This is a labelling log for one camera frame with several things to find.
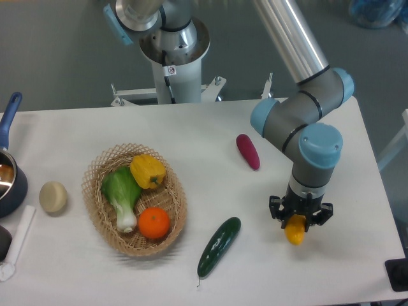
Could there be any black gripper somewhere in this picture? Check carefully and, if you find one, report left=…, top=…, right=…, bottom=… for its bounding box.
left=268, top=186, right=333, bottom=232

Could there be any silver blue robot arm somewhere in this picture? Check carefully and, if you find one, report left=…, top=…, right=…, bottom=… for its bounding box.
left=103, top=1, right=354, bottom=228

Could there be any dark green cucumber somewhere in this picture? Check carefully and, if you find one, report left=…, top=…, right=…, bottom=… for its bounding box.
left=196, top=217, right=242, bottom=288

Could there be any purple sweet potato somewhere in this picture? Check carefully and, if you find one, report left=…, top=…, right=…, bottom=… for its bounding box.
left=236, top=134, right=260, bottom=171

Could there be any black device at table edge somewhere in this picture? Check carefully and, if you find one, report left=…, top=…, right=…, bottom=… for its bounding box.
left=384, top=258, right=407, bottom=292

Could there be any woven wicker basket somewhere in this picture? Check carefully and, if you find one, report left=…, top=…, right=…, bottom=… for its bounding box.
left=82, top=143, right=187, bottom=257

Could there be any orange fruit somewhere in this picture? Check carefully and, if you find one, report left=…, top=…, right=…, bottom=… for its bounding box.
left=138, top=207, right=170, bottom=239

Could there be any yellow bell pepper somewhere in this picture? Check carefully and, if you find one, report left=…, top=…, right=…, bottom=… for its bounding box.
left=129, top=154, right=166, bottom=189

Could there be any green bok choy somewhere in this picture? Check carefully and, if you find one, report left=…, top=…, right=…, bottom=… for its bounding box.
left=101, top=166, right=142, bottom=233

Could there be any blue plastic bag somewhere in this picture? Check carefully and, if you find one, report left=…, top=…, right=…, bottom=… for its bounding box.
left=348, top=0, right=407, bottom=34

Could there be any beige round potato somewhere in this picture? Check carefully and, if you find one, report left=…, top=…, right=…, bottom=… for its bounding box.
left=39, top=181, right=68, bottom=217

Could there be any dark grey round object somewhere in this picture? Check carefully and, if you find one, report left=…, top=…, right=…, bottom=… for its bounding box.
left=0, top=226, right=12, bottom=261

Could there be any white frame at right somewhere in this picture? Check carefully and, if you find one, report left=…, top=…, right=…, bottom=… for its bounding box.
left=377, top=109, right=407, bottom=171

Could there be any white metal base frame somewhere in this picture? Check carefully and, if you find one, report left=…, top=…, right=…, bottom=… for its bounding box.
left=110, top=72, right=273, bottom=107

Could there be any black cable on pedestal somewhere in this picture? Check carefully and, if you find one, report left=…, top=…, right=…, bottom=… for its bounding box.
left=160, top=50, right=177, bottom=105

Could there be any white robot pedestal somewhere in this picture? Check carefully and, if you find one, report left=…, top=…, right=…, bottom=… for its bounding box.
left=139, top=17, right=210, bottom=105

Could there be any blue saucepan with handle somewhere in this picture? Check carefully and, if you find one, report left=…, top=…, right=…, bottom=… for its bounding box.
left=1, top=92, right=28, bottom=218

